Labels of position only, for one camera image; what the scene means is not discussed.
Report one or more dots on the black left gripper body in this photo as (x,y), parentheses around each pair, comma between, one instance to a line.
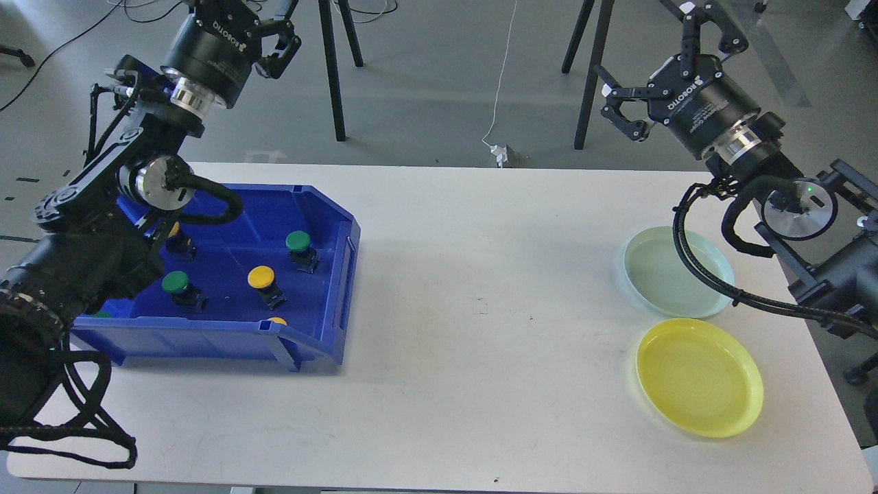
(215,48)

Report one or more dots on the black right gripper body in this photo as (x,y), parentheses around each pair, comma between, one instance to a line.
(698,110)

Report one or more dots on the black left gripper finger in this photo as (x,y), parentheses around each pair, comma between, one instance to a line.
(287,45)

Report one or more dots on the yellow push button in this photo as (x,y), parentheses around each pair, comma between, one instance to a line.
(179,245)
(263,280)

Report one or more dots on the green push button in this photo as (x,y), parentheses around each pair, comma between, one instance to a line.
(183,292)
(302,253)

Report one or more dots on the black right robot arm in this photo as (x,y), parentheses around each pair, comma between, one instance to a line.
(771,204)

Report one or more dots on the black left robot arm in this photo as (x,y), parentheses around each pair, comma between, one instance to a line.
(105,229)

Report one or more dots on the pale green plate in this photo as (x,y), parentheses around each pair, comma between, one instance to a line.
(659,279)

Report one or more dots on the yellow push button back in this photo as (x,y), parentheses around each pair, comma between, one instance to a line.
(179,245)

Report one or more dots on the yellow plate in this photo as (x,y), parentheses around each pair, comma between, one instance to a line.
(699,378)

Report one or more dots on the black tripod leg left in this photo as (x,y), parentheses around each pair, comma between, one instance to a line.
(328,39)

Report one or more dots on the black tripod leg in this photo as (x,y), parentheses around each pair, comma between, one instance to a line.
(328,39)
(596,57)

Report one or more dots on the black tripod leg right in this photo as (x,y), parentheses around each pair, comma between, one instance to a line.
(596,57)

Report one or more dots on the blue plastic bin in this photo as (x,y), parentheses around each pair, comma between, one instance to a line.
(234,323)

